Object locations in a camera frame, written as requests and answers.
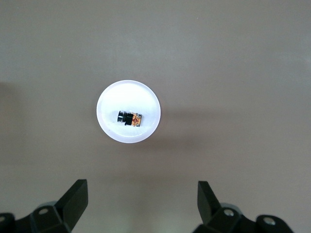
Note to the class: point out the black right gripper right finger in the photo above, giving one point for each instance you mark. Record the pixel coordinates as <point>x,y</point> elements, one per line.
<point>218,218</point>

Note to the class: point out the orange push button switch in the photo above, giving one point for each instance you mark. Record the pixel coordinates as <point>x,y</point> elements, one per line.
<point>128,119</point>

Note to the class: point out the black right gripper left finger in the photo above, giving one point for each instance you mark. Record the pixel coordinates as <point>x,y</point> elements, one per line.
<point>60,213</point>

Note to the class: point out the pale pink round plate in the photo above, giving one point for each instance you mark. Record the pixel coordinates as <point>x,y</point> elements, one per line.
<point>128,97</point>

